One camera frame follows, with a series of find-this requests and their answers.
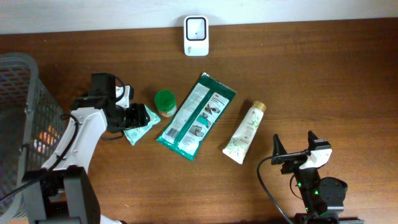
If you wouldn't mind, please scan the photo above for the grey plastic basket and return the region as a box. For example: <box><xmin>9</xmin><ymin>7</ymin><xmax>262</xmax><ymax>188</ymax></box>
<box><xmin>0</xmin><ymin>52</ymin><xmax>68</xmax><ymax>224</ymax></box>

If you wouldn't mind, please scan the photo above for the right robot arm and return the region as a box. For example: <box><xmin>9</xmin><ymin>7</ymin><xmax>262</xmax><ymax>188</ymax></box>
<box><xmin>271</xmin><ymin>131</ymin><xmax>364</xmax><ymax>223</ymax></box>

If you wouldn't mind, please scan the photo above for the white barcode scanner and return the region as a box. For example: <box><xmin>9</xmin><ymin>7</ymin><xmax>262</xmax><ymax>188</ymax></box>
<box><xmin>183</xmin><ymin>15</ymin><xmax>210</xmax><ymax>57</ymax></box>

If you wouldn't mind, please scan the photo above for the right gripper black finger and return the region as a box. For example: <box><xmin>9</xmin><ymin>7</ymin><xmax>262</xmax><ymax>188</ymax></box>
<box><xmin>272</xmin><ymin>134</ymin><xmax>287</xmax><ymax>156</ymax></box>
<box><xmin>308</xmin><ymin>131</ymin><xmax>323</xmax><ymax>149</ymax></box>

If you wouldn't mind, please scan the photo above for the green white gloves package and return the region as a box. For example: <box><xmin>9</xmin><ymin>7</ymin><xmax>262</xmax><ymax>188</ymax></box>
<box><xmin>157</xmin><ymin>73</ymin><xmax>236</xmax><ymax>161</ymax></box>

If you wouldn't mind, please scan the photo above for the green lid jar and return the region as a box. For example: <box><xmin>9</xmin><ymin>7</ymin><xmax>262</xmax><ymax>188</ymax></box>
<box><xmin>154</xmin><ymin>90</ymin><xmax>177</xmax><ymax>118</ymax></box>

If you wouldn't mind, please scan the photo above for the mint green snack packet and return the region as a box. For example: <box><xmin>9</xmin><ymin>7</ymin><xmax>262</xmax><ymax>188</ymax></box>
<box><xmin>124</xmin><ymin>106</ymin><xmax>160</xmax><ymax>146</ymax></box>

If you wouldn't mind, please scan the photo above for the white lotion tube gold cap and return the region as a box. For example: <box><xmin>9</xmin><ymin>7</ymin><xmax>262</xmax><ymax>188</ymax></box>
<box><xmin>223</xmin><ymin>101</ymin><xmax>266</xmax><ymax>164</ymax></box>

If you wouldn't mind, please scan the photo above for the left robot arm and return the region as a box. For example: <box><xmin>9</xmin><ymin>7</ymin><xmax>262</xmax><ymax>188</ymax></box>
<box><xmin>22</xmin><ymin>73</ymin><xmax>150</xmax><ymax>223</ymax></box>

